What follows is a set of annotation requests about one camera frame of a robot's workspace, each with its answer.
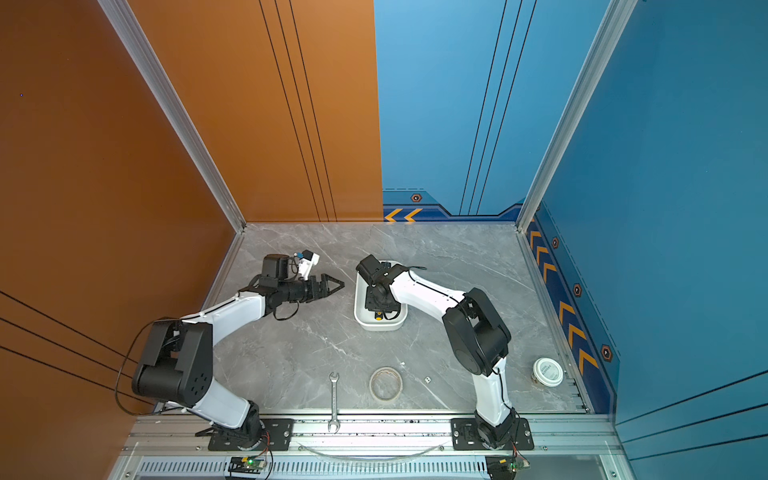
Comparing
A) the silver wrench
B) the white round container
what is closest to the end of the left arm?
the silver wrench

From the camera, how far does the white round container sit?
2.53 ft

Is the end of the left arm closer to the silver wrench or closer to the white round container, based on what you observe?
the silver wrench
